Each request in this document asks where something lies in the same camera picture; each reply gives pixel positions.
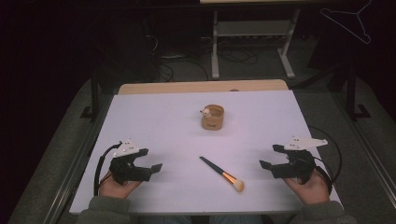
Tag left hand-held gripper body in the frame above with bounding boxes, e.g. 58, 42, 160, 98
108, 138, 154, 185

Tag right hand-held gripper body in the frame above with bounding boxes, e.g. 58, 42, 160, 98
270, 134, 329, 185

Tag person's left hand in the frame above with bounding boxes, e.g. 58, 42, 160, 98
99, 172, 143, 200

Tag person's right hand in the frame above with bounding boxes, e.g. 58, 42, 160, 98
283, 168, 332, 205

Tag white table board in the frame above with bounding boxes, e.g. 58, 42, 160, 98
68, 90, 344, 216

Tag makeup brush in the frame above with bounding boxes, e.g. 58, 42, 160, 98
199, 156, 246, 193

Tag round wooden holder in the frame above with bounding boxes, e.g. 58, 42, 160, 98
201, 104, 225, 131

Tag black metal stand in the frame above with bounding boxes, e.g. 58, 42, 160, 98
345, 63, 372, 121
79, 66, 101, 121

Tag wooden table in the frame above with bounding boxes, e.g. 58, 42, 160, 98
118, 78, 290, 95

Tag white clothes hanger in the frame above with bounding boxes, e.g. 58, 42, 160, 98
319, 0, 374, 45

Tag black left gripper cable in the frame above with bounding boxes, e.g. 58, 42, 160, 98
93, 141, 123, 197

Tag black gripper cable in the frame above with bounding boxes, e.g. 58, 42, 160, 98
93, 141, 123, 197
307, 125, 344, 195

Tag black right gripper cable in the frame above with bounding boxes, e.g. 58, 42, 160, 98
307, 125, 344, 195

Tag black floor cables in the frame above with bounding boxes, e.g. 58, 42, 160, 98
144, 18, 260, 83

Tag white metal desk frame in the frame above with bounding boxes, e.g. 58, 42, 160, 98
199, 0, 302, 80

